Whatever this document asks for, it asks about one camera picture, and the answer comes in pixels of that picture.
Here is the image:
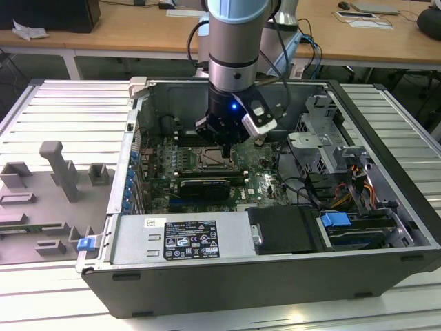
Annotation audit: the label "CPU with silver top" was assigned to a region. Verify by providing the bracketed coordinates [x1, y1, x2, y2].
[202, 151, 225, 166]

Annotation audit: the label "metal socket cover frame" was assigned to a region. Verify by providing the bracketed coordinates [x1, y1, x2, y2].
[195, 148, 238, 170]

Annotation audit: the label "CPU socket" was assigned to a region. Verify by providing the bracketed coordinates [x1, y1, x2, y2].
[191, 145, 242, 172]

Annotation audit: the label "black graphics card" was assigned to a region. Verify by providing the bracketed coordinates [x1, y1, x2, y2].
[178, 178, 231, 201]

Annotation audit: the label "green motherboard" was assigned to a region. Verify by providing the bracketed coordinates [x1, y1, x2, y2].
[137, 132, 294, 214]

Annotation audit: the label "silver chipset heatsink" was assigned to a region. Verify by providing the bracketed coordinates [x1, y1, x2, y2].
[235, 202, 273, 212]

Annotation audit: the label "silver metal drive cage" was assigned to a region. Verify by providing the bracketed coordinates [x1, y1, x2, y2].
[287, 94, 371, 173]

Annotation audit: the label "black plastic shroud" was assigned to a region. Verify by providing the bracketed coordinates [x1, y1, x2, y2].
[247, 205, 323, 256]

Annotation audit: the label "black label sticker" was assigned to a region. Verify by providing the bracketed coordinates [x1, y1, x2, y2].
[163, 219, 220, 260]

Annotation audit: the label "silver power supply box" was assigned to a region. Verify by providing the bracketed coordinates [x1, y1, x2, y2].
[110, 210, 258, 265]

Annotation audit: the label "hard disk in blue carrier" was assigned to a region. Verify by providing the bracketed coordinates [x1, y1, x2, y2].
[318, 212, 397, 251]

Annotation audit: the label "wooden desk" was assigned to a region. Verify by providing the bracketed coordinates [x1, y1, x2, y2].
[0, 0, 441, 75]

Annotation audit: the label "black and silver PC case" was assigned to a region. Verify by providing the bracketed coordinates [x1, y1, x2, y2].
[75, 76, 441, 319]

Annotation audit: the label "white paper sheets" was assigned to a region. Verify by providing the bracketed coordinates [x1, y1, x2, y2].
[332, 10, 393, 30]

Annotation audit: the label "grey parts rack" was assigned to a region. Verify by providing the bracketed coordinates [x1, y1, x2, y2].
[0, 140, 116, 266]

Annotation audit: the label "flat grey laptop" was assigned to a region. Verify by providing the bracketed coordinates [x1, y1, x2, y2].
[349, 1, 400, 15]

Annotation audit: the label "black box on desk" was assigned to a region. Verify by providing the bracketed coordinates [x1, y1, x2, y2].
[0, 0, 101, 34]

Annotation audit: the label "crumpled white paper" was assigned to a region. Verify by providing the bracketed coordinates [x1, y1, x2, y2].
[12, 19, 49, 41]

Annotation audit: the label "black round bag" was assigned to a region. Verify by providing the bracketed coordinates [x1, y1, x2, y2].
[416, 7, 441, 41]

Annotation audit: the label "black cable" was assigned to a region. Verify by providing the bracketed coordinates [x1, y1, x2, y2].
[275, 143, 323, 211]

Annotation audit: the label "orange wire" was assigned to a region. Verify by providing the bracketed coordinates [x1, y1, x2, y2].
[332, 184, 354, 208]

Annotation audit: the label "yellow wire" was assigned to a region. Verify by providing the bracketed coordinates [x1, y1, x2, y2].
[360, 184, 376, 208]

